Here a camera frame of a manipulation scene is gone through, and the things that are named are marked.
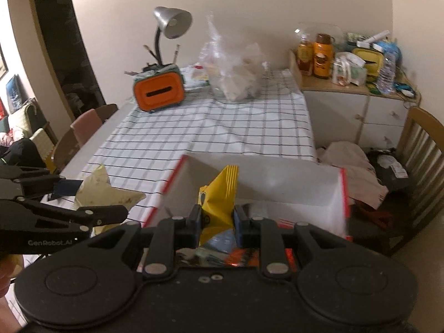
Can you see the amber spray bottle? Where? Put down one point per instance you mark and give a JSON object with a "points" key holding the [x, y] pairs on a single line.
{"points": [[305, 56]]}

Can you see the yellow tissue box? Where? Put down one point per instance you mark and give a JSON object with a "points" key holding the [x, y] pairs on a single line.
{"points": [[374, 60]]}

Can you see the red cardboard box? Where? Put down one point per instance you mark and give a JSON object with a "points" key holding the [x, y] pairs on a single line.
{"points": [[288, 191]]}

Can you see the right wooden chair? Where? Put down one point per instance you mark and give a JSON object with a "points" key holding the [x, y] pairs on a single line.
{"points": [[420, 152]]}

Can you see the red chip bag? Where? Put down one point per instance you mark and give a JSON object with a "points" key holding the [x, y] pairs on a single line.
{"points": [[264, 245]]}

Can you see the silver desk lamp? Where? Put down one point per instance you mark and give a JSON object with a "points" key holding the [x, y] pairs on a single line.
{"points": [[172, 23]]}

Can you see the white side cabinet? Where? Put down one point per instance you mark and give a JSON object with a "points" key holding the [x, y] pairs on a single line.
{"points": [[352, 113]]}

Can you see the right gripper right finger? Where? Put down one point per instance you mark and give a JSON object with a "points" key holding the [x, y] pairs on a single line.
{"points": [[241, 225]]}

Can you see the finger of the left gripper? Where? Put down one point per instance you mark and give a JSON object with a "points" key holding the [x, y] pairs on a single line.
{"points": [[100, 215], [63, 188]]}

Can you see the orange teal tissue box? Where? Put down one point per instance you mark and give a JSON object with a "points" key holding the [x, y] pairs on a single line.
{"points": [[159, 88]]}

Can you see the cream snack packet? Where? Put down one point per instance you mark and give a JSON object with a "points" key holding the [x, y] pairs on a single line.
{"points": [[96, 190]]}

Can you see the clear plastic bag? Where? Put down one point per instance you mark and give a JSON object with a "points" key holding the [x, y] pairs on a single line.
{"points": [[235, 68]]}

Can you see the checkered white tablecloth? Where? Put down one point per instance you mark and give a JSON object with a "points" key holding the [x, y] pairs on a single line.
{"points": [[141, 149]]}

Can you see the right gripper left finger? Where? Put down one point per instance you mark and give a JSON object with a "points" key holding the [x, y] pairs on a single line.
{"points": [[194, 225]]}

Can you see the wooden chair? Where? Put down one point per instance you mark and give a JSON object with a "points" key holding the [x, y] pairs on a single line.
{"points": [[420, 152], [67, 146]]}

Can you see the left wooden chair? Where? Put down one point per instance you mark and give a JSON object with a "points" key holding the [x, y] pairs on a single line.
{"points": [[67, 146]]}

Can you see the orange thermos bottle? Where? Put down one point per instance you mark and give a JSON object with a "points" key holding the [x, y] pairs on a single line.
{"points": [[323, 56]]}

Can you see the clear water bottle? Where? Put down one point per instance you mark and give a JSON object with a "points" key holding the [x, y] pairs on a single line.
{"points": [[387, 73]]}

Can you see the yellow snack packet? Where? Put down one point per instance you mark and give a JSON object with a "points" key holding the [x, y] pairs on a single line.
{"points": [[217, 201]]}

